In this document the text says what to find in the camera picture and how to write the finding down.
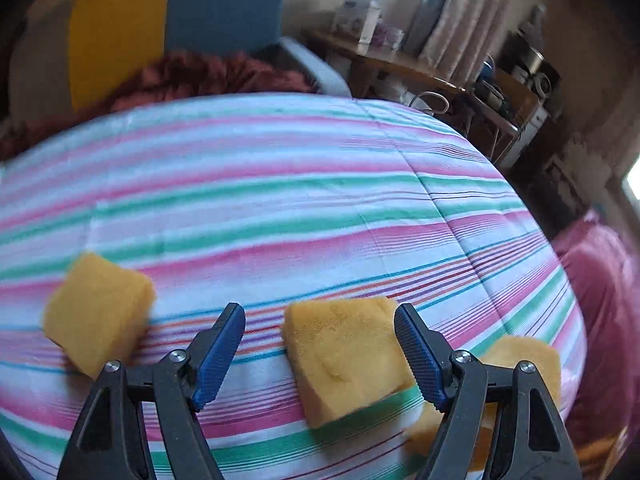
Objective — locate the grey yellow blue headboard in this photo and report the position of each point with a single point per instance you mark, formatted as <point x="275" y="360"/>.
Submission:
<point x="82" y="50"/>

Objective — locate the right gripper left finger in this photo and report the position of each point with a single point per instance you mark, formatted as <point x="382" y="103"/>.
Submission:
<point x="109" y="438"/>

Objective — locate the pink quilt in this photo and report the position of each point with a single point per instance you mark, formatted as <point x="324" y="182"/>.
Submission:
<point x="603" y="271"/>

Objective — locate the white product box on desk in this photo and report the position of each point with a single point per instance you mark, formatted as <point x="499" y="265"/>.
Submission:
<point x="357" y="19"/>

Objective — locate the wooden desk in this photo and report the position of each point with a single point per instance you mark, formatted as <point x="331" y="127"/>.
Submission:
<point x="368" y="62"/>

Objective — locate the striped bed sheet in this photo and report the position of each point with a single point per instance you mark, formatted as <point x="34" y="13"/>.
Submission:
<point x="264" y="200"/>

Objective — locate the maroon blanket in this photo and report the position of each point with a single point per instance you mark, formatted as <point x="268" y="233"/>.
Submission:
<point x="176" y="76"/>

